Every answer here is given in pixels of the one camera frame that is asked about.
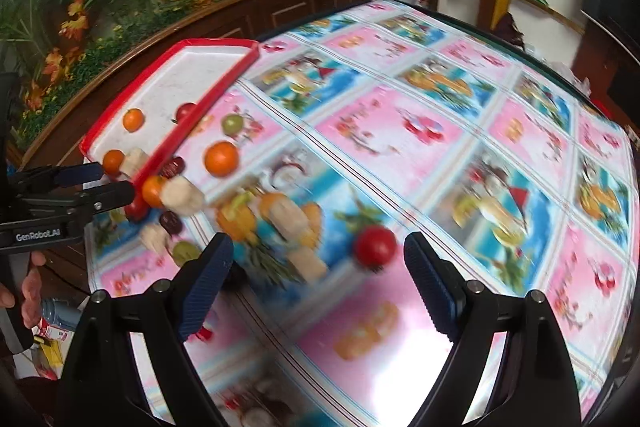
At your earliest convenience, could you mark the large red tomato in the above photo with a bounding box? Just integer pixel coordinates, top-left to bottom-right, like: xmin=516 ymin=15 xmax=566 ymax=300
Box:
xmin=352 ymin=225 xmax=397 ymax=271

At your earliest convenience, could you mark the colourful fruit print tablecloth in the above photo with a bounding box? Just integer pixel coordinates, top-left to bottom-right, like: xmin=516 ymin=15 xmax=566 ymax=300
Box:
xmin=87 ymin=0 xmax=639 ymax=426

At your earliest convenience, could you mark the red rimmed white tray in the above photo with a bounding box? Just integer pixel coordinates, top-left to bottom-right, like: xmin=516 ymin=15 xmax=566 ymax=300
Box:
xmin=79 ymin=38 xmax=259 ymax=188

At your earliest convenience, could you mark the small orange tangerine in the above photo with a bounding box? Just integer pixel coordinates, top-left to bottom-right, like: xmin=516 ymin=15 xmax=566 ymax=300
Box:
xmin=102 ymin=150 xmax=125 ymax=178

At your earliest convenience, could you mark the small red cherry tomato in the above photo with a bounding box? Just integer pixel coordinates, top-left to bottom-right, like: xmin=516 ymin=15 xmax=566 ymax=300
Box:
xmin=174 ymin=103 xmax=196 ymax=124

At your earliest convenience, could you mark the person left hand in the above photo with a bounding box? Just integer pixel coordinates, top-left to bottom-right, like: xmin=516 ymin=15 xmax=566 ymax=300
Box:
xmin=0 ymin=251 xmax=47 ymax=329

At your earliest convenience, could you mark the small banana chunk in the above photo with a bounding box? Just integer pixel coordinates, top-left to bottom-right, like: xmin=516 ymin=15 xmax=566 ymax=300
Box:
xmin=139 ymin=223 xmax=170 ymax=256

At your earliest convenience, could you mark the red date lower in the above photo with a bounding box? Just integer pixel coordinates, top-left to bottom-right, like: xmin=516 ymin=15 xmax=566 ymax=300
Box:
xmin=158 ymin=210 xmax=183 ymax=236

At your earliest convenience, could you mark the grey container on floor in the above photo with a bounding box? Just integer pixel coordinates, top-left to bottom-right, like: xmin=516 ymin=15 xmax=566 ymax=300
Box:
xmin=41 ymin=298 xmax=81 ymax=332

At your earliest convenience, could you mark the green grape with stem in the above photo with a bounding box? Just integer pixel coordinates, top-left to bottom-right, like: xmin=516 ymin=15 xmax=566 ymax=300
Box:
xmin=170 ymin=241 xmax=202 ymax=268

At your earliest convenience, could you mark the green grape on table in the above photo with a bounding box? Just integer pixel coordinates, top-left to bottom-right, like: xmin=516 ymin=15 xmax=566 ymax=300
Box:
xmin=221 ymin=113 xmax=244 ymax=138

